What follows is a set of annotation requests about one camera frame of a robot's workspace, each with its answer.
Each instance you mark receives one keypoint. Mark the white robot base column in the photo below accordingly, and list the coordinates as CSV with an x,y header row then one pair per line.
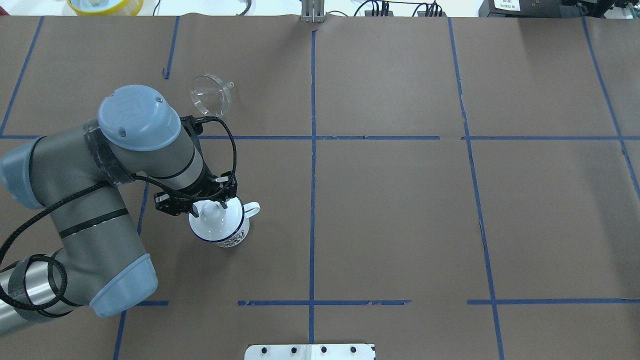
x,y
327,351

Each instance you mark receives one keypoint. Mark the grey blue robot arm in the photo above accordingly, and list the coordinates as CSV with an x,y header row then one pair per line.
x,y
74,177

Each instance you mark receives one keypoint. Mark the white cup lid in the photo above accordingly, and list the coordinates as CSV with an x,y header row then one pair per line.
x,y
216,221

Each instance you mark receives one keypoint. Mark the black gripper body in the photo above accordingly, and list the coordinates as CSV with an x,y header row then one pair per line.
x,y
204,188

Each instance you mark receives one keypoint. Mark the white enamel cup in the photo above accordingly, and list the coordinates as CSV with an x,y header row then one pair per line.
x,y
249,210

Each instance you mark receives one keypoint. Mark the brown paper table cover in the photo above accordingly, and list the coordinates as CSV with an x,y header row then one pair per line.
x,y
446,189

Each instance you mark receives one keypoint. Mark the yellow tape roll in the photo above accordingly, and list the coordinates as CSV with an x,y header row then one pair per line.
x,y
102,8

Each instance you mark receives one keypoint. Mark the aluminium frame post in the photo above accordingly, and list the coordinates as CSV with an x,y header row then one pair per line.
x,y
313,11

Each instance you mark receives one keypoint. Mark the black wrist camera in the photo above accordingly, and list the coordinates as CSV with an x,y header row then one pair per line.
x,y
169,205

